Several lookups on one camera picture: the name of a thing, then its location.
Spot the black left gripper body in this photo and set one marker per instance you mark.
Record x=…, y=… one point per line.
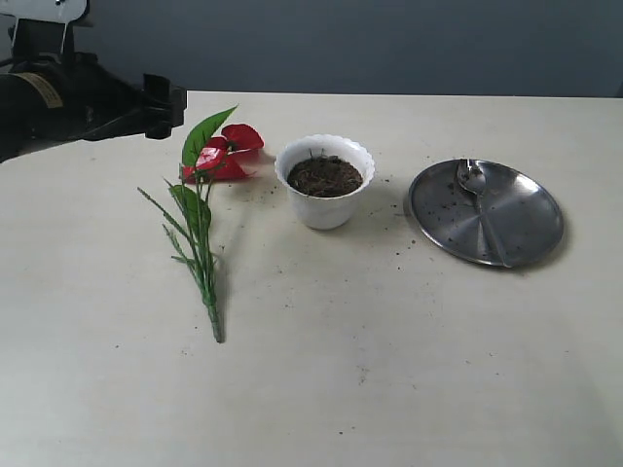
x=46, y=101

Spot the round stainless steel plate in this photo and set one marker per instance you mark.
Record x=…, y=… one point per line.
x=528, y=220

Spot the dark soil in pot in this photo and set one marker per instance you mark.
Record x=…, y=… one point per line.
x=324, y=177

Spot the stainless steel spork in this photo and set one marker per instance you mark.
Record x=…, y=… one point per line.
x=472, y=179

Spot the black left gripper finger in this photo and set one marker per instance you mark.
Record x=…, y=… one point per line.
x=164, y=101
x=152, y=123

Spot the artificial red flower stem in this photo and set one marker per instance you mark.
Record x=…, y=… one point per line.
x=214, y=151

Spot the white scalloped flower pot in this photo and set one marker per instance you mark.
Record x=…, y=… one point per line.
x=324, y=213

